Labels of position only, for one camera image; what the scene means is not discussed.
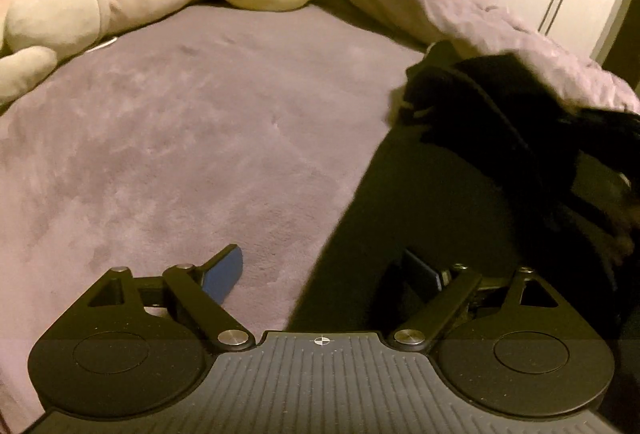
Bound purple bed sheet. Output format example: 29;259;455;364
0;1;426;430

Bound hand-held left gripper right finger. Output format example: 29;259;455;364
392;249;558;352

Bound black pants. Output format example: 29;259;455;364
287;40;640;345

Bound pink plush toy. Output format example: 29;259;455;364
0;0;216;105

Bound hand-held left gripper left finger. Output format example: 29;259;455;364
85;244;256;351

